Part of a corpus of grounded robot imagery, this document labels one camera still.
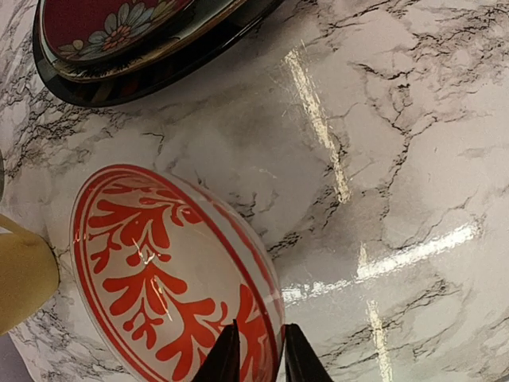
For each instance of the red floral plate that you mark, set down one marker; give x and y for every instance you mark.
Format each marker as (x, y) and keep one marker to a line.
(84, 32)

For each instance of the yellow ceramic mug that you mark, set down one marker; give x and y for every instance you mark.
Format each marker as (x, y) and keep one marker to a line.
(29, 273)

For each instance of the black striped rim plate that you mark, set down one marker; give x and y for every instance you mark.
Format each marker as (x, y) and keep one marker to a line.
(146, 81)

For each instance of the pale green plate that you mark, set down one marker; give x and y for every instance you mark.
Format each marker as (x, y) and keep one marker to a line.
(195, 21)

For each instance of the white red patterned bowl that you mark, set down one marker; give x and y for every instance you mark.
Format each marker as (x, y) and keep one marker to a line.
(163, 266)

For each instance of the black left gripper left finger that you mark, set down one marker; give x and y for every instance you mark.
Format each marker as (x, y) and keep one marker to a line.
(222, 364)

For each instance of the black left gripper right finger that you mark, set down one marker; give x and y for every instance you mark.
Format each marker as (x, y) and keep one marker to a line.
(301, 362)

